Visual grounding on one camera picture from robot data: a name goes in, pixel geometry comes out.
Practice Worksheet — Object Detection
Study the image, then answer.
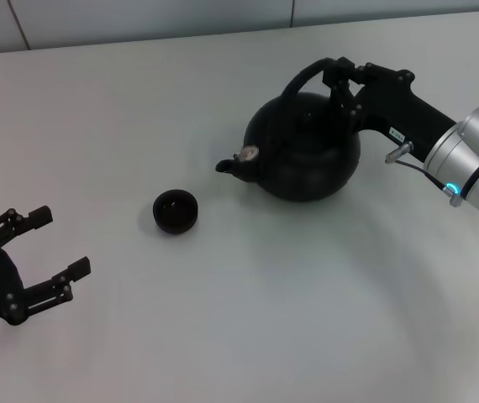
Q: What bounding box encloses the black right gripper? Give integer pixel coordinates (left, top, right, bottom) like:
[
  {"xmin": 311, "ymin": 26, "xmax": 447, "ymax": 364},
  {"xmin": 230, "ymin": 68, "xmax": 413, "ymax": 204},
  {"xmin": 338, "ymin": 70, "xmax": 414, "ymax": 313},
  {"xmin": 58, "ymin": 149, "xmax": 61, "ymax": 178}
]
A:
[{"xmin": 322, "ymin": 58, "xmax": 457, "ymax": 163}]

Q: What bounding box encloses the black round teapot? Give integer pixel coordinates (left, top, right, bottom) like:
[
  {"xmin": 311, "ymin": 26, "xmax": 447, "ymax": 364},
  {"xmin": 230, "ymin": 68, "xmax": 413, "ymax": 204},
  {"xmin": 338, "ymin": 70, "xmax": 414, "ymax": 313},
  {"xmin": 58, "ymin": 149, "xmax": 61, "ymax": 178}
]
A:
[{"xmin": 214, "ymin": 57, "xmax": 363, "ymax": 204}]

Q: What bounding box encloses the small black teacup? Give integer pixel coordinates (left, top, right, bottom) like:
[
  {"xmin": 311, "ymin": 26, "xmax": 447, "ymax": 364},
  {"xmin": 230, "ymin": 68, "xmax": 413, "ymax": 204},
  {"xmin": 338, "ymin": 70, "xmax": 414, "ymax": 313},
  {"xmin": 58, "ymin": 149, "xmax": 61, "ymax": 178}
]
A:
[{"xmin": 151, "ymin": 189, "xmax": 200, "ymax": 234}]

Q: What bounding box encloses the right gripper cable connector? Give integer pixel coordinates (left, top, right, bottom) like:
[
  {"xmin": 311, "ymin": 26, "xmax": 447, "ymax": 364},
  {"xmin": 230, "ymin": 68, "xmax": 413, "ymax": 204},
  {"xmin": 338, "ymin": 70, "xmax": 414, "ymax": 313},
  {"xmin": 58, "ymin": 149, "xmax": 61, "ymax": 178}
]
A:
[{"xmin": 383, "ymin": 141, "xmax": 464, "ymax": 207}]

